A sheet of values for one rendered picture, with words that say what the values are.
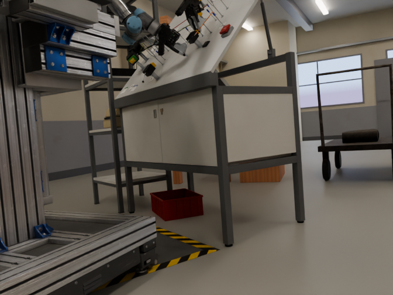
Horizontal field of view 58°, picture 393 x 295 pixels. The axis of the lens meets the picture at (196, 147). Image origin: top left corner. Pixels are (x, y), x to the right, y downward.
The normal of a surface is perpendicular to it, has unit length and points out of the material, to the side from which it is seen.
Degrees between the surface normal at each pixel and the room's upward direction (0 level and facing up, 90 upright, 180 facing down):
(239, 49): 90
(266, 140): 90
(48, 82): 90
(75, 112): 90
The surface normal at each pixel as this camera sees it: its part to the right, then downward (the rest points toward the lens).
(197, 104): -0.81, 0.09
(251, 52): -0.48, 0.08
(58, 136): 0.88, -0.04
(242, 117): 0.58, 0.00
